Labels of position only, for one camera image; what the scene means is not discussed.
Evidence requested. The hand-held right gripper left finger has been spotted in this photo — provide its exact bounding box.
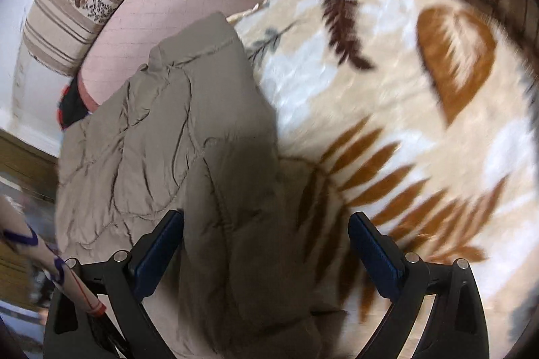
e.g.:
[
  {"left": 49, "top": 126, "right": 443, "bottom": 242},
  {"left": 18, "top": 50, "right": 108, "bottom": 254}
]
[{"left": 43, "top": 209, "right": 185, "bottom": 359}]

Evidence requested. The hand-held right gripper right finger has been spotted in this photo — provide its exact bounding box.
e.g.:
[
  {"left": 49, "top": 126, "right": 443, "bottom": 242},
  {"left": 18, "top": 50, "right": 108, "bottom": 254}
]
[{"left": 348, "top": 211, "right": 491, "bottom": 359}]

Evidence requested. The olive quilted jacket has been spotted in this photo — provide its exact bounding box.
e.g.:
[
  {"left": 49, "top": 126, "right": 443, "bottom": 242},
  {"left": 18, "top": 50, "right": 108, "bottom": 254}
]
[{"left": 55, "top": 11, "right": 350, "bottom": 359}]

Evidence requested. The leaf print fleece blanket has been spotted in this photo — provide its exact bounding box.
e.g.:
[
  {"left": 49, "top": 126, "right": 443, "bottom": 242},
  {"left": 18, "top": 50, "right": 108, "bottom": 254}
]
[{"left": 227, "top": 0, "right": 535, "bottom": 359}]

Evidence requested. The wooden cabinet with glass door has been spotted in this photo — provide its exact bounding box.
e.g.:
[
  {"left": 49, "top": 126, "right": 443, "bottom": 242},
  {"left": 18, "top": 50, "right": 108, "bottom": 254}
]
[{"left": 0, "top": 127, "right": 62, "bottom": 309}]

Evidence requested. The black clothing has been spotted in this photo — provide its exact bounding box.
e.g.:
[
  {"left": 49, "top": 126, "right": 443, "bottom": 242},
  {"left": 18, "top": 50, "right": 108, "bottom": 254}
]
[{"left": 57, "top": 79, "right": 91, "bottom": 130}]

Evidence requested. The red cloth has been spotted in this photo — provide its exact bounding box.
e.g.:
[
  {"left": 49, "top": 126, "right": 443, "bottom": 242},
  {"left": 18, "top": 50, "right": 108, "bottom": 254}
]
[{"left": 56, "top": 85, "right": 70, "bottom": 130}]

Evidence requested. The white purple patterned cable sleeve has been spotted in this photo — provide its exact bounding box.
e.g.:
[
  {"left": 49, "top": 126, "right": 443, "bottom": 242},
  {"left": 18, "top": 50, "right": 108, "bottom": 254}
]
[{"left": 0, "top": 195, "right": 106, "bottom": 318}]

